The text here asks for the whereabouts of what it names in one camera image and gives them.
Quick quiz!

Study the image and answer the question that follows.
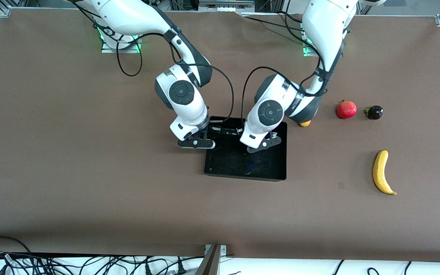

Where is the long black arcing cable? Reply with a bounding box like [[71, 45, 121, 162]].
[[0, 236, 32, 256]]

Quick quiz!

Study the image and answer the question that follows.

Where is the black plastic box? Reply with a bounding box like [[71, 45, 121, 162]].
[[204, 116, 288, 182]]

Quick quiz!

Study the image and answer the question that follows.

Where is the red pomegranate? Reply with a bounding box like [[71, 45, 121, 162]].
[[336, 99, 358, 120]]

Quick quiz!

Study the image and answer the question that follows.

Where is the small silver mounting plate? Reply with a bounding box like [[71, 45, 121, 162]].
[[204, 244, 228, 256]]

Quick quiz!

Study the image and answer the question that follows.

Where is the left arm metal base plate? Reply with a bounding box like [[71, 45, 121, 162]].
[[302, 27, 320, 57]]

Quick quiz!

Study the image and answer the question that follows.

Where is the grey metal beam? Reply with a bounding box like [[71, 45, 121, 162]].
[[195, 244, 222, 275]]

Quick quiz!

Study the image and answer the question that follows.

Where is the grey metal rail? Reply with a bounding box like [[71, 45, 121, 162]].
[[199, 0, 255, 8]]

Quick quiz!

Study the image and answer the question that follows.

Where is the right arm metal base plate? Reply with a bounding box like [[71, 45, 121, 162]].
[[101, 34, 141, 53]]

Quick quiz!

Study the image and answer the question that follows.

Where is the dark purple mangosteen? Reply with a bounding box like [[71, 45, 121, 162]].
[[364, 105, 384, 120]]

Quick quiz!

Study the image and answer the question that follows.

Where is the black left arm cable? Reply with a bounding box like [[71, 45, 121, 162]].
[[241, 0, 330, 123]]

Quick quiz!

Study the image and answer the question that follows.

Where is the yellow banana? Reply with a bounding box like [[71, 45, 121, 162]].
[[372, 150, 397, 196]]

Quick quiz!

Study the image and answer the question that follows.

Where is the black base power cable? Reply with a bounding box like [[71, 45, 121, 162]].
[[243, 11, 306, 31]]

